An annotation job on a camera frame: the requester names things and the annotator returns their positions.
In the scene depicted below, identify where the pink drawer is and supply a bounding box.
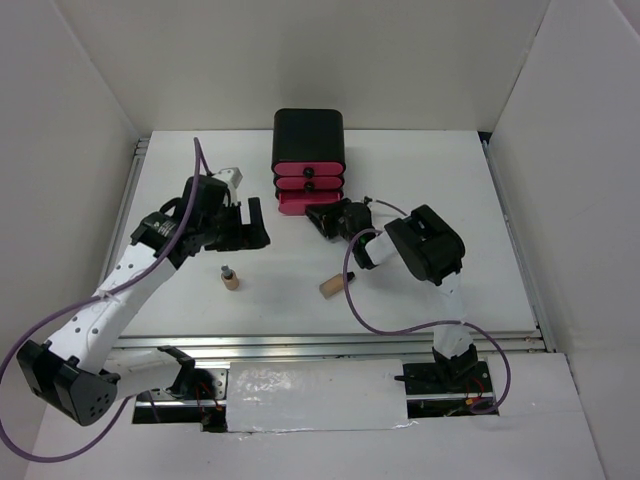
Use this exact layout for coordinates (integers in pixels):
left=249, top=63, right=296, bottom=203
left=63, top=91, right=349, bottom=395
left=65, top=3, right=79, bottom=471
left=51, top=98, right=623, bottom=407
left=272, top=162, right=345, bottom=179
left=278, top=191, right=343, bottom=216
left=274, top=176, right=344, bottom=192

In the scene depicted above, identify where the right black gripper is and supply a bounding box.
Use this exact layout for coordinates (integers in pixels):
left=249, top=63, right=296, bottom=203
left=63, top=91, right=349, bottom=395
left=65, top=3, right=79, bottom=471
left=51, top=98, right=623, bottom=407
left=308, top=197, right=359, bottom=246

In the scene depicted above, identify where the white foil covered panel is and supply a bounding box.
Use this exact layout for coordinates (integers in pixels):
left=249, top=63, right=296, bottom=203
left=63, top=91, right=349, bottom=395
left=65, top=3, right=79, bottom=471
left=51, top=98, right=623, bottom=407
left=226, top=359, right=410, bottom=433

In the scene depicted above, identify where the black drawer organizer cabinet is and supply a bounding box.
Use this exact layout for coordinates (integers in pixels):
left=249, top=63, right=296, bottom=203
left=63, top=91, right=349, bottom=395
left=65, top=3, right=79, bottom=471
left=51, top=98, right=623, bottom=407
left=271, top=108, right=346, bottom=176

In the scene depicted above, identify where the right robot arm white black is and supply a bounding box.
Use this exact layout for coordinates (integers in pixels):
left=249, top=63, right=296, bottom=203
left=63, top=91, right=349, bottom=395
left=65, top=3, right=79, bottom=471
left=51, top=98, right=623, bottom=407
left=305, top=198, right=478, bottom=392

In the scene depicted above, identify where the lying foundation bottle black cap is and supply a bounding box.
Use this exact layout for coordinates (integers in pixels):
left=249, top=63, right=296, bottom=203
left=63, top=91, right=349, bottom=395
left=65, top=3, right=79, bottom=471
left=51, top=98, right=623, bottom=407
left=319, top=271, right=356, bottom=300

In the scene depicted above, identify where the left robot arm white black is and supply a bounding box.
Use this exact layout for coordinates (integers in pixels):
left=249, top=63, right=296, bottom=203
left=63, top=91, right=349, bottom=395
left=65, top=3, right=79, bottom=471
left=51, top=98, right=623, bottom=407
left=16, top=168, right=270, bottom=426

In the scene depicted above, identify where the upright foundation pump bottle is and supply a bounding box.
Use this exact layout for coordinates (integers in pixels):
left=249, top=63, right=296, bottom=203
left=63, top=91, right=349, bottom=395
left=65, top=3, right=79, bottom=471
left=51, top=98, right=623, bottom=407
left=220, top=265, right=240, bottom=291

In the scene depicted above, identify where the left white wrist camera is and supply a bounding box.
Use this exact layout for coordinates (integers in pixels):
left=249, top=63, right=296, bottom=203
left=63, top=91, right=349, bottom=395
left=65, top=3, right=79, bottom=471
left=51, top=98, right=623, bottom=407
left=214, top=167, right=243, bottom=190

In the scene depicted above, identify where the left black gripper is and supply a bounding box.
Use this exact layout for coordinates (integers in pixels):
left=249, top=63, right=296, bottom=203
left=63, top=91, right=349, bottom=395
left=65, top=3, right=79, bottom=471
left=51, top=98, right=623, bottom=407
left=200, top=197, right=270, bottom=252

